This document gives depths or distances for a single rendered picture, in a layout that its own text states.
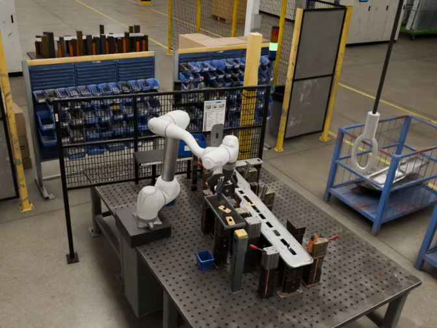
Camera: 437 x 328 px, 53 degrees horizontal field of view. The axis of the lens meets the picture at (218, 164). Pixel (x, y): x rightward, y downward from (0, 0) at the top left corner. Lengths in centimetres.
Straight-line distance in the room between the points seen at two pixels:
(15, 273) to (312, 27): 452
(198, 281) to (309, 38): 404
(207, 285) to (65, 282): 156
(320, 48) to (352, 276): 382
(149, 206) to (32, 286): 142
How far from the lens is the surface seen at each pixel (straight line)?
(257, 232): 295
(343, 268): 336
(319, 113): 686
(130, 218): 340
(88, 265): 429
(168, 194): 334
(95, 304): 392
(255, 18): 797
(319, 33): 632
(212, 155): 251
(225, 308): 288
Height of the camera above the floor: 275
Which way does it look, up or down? 27 degrees down
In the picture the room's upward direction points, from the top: 4 degrees clockwise
